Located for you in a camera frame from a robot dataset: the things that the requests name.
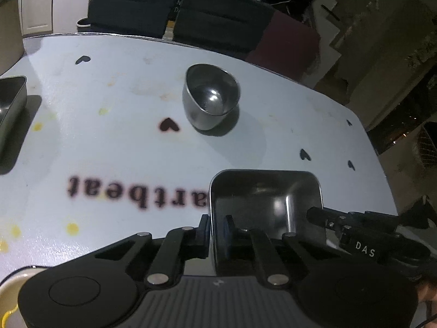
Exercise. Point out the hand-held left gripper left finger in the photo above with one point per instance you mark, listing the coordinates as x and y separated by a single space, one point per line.
204 227

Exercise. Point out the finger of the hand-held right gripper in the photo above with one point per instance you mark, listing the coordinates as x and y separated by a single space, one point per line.
321 217

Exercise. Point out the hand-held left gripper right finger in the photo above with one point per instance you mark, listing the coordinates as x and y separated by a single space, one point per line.
228 234

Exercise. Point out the rectangular steel tray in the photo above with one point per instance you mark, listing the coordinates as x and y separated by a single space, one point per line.
10 102
269 198

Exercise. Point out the round steel bowl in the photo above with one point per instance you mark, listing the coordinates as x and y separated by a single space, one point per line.
210 97

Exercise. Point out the small white yellow-rimmed bowl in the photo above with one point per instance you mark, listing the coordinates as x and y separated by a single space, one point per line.
9 315

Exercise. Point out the maroon sofa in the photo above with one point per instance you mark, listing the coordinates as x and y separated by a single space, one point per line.
290 47

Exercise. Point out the white lower kitchen cabinets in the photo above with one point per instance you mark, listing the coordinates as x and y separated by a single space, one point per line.
37 3

